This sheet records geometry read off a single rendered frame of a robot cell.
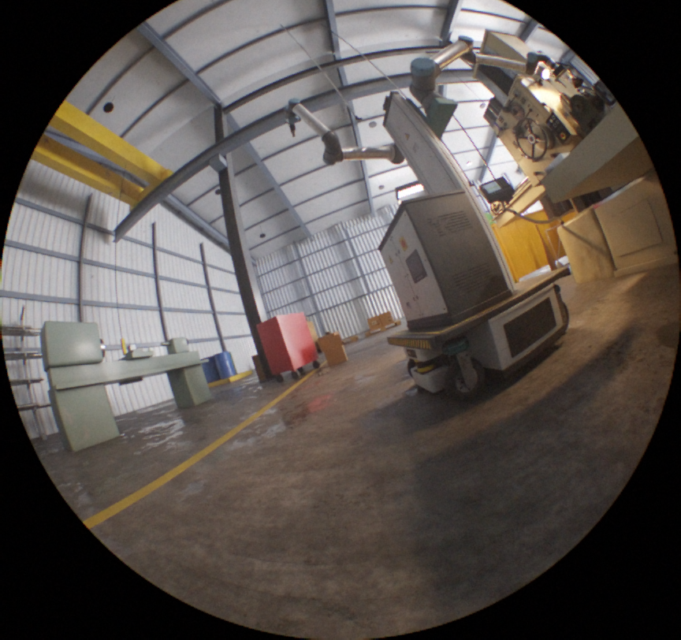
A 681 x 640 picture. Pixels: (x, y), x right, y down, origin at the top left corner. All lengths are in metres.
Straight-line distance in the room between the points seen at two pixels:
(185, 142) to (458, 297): 10.38
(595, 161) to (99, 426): 4.15
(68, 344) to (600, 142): 4.18
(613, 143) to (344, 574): 1.23
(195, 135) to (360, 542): 10.56
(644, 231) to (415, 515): 2.14
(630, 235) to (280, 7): 8.36
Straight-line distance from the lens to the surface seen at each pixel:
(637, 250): 2.26
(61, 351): 3.41
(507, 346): 0.98
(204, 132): 10.31
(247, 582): 0.63
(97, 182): 7.67
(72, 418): 3.30
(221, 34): 8.31
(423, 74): 1.60
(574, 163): 1.02
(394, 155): 2.04
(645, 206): 2.16
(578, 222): 2.52
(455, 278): 0.94
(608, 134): 0.94
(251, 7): 8.12
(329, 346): 3.60
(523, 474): 0.62
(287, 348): 3.38
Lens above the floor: 0.44
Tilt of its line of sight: 7 degrees up
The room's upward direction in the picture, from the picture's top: 20 degrees counter-clockwise
